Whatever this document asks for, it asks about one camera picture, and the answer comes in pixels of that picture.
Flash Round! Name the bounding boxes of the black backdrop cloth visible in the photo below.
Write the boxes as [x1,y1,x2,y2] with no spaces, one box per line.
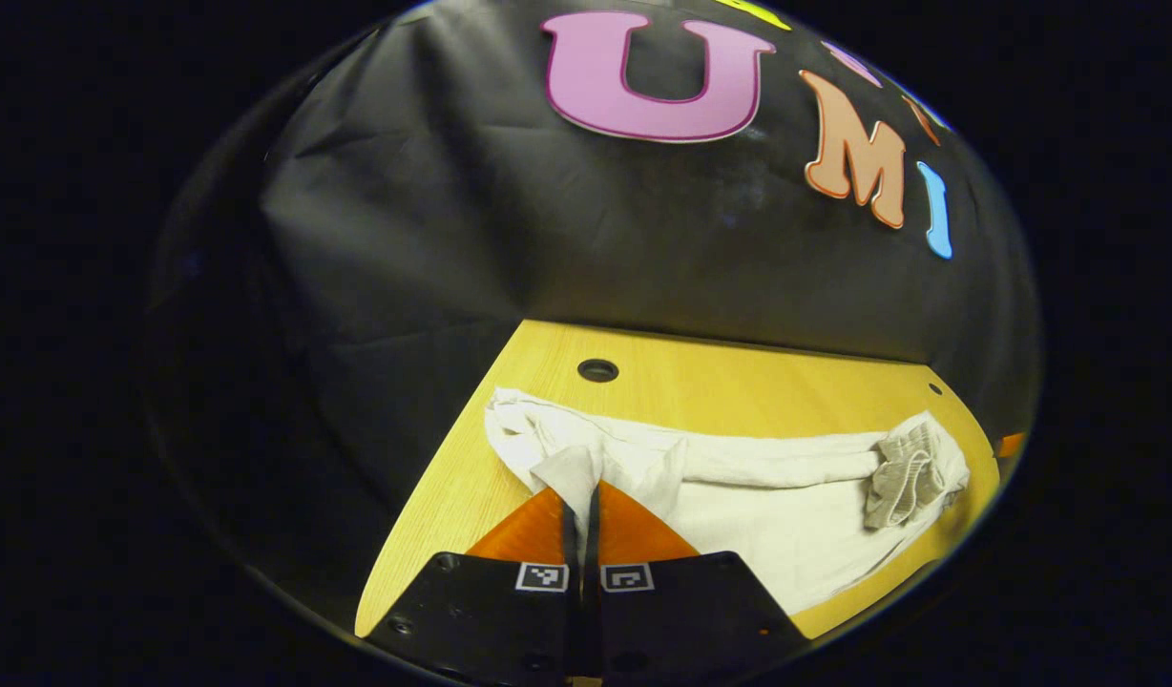
[145,0,1043,635]

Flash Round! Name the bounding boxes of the cream white jeans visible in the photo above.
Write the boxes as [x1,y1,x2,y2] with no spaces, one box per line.
[484,386,972,616]

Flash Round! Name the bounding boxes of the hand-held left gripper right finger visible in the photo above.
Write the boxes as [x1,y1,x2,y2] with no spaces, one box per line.
[586,480,811,686]

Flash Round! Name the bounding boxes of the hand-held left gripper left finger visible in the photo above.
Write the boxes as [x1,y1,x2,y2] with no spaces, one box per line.
[365,487,587,687]

